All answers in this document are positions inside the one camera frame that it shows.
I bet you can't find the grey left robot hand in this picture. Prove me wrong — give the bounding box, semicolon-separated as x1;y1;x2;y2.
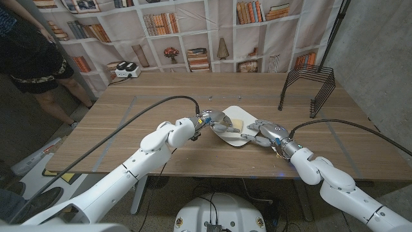
189;109;241;141

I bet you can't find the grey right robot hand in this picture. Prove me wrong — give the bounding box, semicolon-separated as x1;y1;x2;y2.
241;120;303;159

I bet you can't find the white square paper plate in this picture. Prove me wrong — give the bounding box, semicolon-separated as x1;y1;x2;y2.
211;105;260;148

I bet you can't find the yellow sponge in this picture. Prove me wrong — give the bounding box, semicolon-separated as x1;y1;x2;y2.
230;119;245;133

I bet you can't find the grey tape strip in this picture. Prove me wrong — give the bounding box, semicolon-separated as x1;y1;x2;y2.
93;95;138;171
317;109;364;180

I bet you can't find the grey table leg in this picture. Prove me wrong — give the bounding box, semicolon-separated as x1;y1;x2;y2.
292;179;314;222

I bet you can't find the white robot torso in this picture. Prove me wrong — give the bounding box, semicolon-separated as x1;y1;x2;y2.
173;192;267;232

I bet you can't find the printed bookshelf backdrop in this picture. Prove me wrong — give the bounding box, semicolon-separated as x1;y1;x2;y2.
32;0;342;97

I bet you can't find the white power strip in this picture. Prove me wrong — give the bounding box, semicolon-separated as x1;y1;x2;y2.
114;61;142;79

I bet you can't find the white table leg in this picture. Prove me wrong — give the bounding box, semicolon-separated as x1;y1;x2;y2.
130;186;147;215

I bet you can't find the black tripod stand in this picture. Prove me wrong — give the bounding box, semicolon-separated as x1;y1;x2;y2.
317;0;352;73

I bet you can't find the white floor box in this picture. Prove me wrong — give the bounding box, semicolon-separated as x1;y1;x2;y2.
11;137;62;177

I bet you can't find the standing person in black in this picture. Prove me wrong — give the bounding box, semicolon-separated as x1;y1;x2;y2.
0;0;94;128

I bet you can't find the seated person in jeans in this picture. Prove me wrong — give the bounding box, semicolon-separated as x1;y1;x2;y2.
0;182;64;225

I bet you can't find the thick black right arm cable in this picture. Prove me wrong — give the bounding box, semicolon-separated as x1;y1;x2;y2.
288;118;412;157

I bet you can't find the black wire rack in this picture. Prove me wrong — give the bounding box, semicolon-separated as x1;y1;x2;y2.
278;63;336;119

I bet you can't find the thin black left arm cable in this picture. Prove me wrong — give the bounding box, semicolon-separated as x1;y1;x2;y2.
138;148;178;232

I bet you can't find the thin black torso cable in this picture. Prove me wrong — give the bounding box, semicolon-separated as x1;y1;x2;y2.
195;195;220;226

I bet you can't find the black power strip cable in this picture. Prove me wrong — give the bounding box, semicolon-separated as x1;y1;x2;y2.
108;74;133;87

